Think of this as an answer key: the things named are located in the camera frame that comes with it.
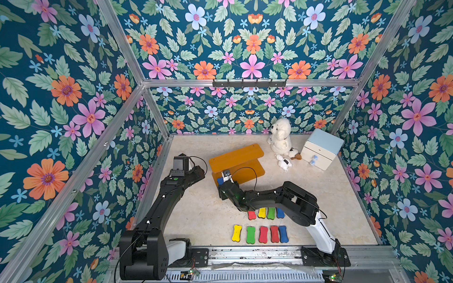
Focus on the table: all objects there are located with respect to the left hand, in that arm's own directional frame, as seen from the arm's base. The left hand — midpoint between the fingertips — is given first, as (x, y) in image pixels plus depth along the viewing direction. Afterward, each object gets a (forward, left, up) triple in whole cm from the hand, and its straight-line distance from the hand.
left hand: (202, 170), depth 86 cm
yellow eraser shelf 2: (-27, -15, -13) cm, 34 cm away
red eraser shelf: (-20, -23, -13) cm, 33 cm away
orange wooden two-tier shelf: (+6, -21, -6) cm, 22 cm away
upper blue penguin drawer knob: (+8, -62, -7) cm, 63 cm away
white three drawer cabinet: (+10, -66, 0) cm, 67 cm away
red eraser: (-29, -32, -13) cm, 45 cm away
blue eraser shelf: (-30, -36, -13) cm, 49 cm away
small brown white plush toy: (+15, -53, -12) cm, 56 cm away
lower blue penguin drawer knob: (+8, -62, -11) cm, 63 cm away
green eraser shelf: (-20, -32, -12) cm, 40 cm away
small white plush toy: (+8, -45, -11) cm, 47 cm away
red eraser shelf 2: (-28, -27, -15) cm, 42 cm away
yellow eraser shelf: (-19, -28, -12) cm, 36 cm away
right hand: (-2, -9, -12) cm, 15 cm away
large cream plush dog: (+17, -43, -1) cm, 46 cm away
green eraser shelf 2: (-28, -21, -15) cm, 38 cm away
